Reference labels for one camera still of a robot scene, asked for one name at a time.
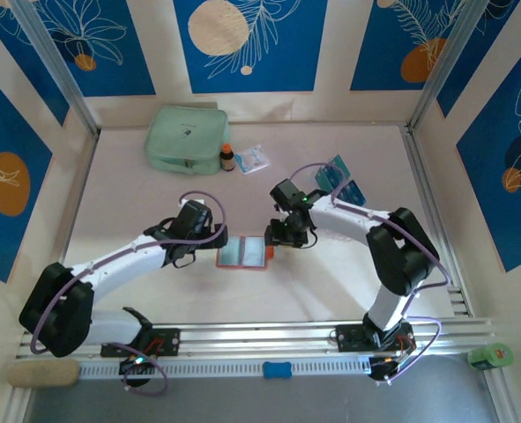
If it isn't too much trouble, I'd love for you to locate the blue credit card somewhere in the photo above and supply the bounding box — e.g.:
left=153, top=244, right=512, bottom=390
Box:
left=219, top=237, right=243, bottom=267
left=242, top=237, right=266, bottom=267

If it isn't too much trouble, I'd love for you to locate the orange card holder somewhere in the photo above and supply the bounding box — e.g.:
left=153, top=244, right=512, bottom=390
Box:
left=215, top=235, right=273, bottom=271

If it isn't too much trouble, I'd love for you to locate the white and blue sachet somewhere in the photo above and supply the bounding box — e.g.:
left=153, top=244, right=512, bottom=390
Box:
left=234, top=145, right=272, bottom=176

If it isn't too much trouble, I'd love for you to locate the brown bottle orange cap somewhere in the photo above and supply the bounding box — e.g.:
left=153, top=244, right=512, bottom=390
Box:
left=220, top=143, right=236, bottom=172

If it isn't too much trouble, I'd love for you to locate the mint green zip pouch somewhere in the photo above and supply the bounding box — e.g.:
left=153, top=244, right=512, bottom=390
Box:
left=144, top=105, right=233, bottom=176

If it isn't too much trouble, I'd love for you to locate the blue bone-shaped clip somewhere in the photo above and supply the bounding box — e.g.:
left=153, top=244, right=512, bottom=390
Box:
left=262, top=360, right=293, bottom=380

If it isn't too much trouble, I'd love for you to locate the black controller board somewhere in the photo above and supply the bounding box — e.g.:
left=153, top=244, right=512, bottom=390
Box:
left=368, top=351, right=420, bottom=384
left=118, top=354, right=156, bottom=376

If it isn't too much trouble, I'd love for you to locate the beige foam block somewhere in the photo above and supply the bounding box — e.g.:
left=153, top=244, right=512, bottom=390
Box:
left=6, top=359, right=81, bottom=389

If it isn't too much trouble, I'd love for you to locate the green tape roll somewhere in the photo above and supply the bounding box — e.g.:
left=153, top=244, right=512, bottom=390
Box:
left=466, top=342, right=514, bottom=370

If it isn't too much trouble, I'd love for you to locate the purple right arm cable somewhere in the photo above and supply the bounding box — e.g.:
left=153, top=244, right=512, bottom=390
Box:
left=288, top=162, right=451, bottom=382

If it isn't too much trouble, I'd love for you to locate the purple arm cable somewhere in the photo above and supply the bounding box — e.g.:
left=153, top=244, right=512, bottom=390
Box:
left=288, top=162, right=451, bottom=382
left=29, top=189, right=228, bottom=354

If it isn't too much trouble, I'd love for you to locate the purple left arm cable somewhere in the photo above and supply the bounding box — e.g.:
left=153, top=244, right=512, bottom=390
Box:
left=29, top=189, right=228, bottom=354

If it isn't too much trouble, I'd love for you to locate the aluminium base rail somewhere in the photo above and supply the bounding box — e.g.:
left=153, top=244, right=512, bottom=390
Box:
left=15, top=319, right=494, bottom=357

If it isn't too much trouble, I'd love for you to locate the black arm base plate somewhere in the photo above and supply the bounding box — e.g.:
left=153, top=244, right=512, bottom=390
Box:
left=100, top=326, right=182, bottom=359
left=335, top=323, right=416, bottom=353

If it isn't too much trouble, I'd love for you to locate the aluminium table edge rail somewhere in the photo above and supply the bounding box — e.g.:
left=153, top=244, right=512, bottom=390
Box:
left=2, top=130, right=102, bottom=423
left=400, top=124, right=515, bottom=423

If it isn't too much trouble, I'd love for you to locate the white slotted cable duct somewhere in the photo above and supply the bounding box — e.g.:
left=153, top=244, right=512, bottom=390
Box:
left=78, top=354, right=371, bottom=380

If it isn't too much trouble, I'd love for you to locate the purple cable loop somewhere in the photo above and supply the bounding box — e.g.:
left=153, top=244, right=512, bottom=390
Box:
left=122, top=345, right=169, bottom=397

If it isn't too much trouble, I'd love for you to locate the small slotted aluminium bracket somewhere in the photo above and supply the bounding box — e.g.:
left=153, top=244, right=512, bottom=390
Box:
left=446, top=286, right=472, bottom=317

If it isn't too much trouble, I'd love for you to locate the aluminium frame post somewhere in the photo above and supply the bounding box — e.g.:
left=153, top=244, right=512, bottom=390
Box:
left=405, top=0, right=497, bottom=133
left=8, top=0, right=102, bottom=137

